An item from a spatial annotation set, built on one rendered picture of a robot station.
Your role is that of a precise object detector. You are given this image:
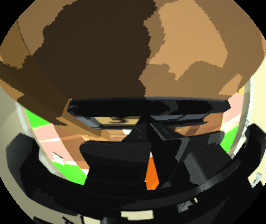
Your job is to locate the tan square tile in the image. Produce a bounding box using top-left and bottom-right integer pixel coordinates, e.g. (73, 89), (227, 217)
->
(94, 116), (140, 125)

